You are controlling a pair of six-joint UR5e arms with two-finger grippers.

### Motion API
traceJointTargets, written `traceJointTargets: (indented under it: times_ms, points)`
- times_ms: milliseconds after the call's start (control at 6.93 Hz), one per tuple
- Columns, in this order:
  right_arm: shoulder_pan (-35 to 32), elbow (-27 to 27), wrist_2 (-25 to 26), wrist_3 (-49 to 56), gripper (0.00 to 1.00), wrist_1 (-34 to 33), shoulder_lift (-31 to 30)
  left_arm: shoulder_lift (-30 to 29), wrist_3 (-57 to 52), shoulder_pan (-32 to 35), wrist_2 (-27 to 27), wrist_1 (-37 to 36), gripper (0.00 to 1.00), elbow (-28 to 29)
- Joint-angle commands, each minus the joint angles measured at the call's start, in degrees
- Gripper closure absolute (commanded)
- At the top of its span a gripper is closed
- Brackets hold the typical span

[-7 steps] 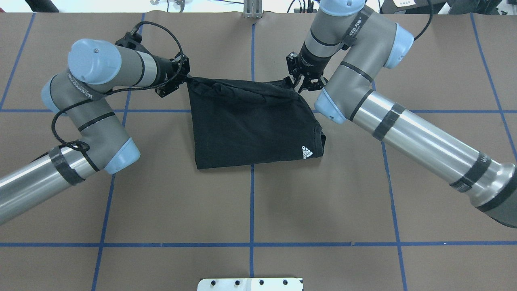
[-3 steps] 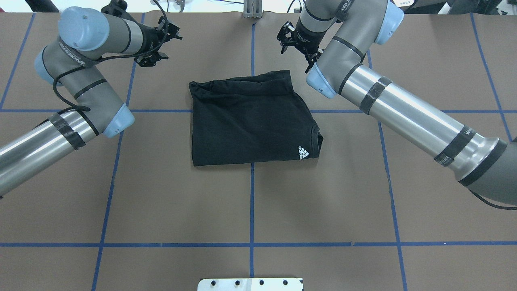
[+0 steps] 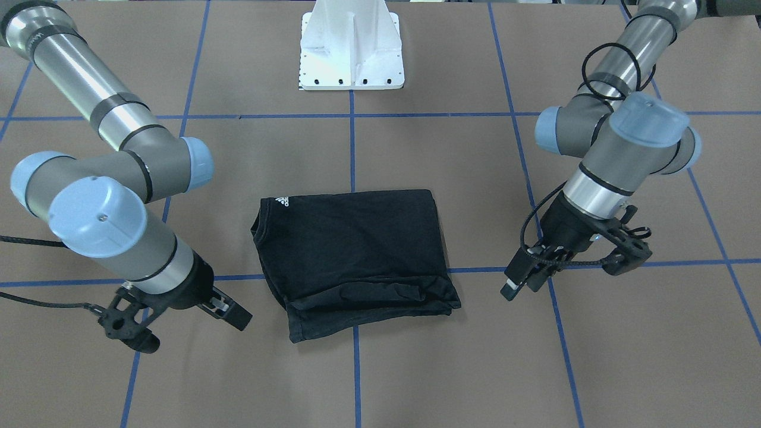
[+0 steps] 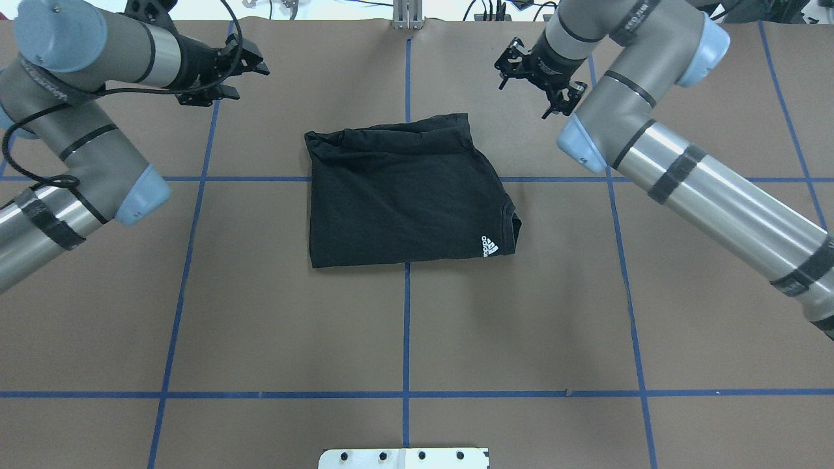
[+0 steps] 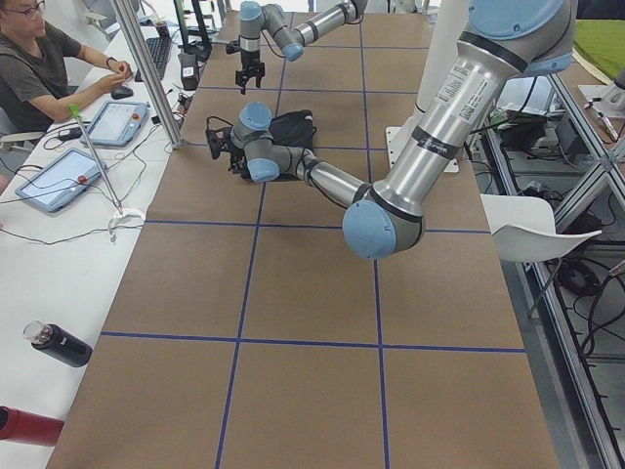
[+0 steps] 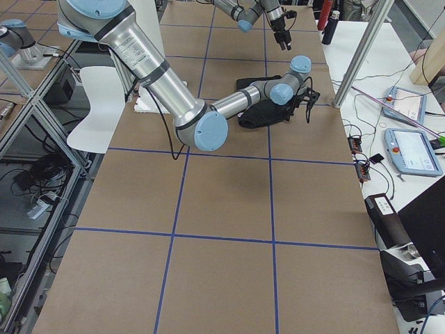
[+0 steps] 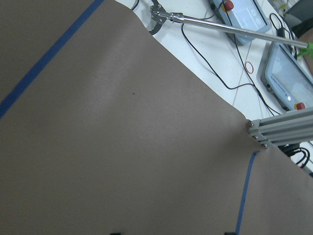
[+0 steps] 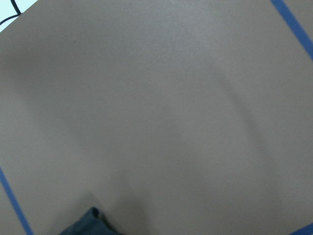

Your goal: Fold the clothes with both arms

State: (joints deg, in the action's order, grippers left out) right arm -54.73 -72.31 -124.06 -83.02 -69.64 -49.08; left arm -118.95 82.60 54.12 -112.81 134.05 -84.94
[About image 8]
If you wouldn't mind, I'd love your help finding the black printed t-shirt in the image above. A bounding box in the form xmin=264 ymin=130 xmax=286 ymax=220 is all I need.
xmin=60 ymin=207 xmax=120 ymax=235

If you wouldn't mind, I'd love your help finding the thin black desk cable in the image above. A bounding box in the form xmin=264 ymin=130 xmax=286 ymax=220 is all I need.
xmin=0 ymin=0 xmax=21 ymax=26

